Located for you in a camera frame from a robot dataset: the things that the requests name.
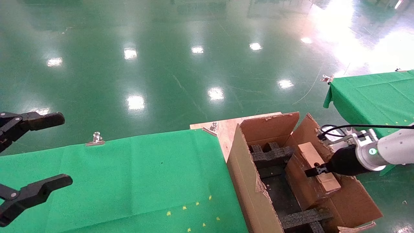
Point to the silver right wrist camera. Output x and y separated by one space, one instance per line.
334 137

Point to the green neighbour tablecloth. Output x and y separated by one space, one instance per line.
372 97

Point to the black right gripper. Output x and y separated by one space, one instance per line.
344 161

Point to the small cardboard box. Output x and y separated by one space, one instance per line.
312 155

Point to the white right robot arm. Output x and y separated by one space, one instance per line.
394 149

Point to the large open cardboard carton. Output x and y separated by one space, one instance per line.
245 181

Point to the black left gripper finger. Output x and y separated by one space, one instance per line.
38 121
35 192

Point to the black foam insert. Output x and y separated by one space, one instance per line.
300 220
271 157

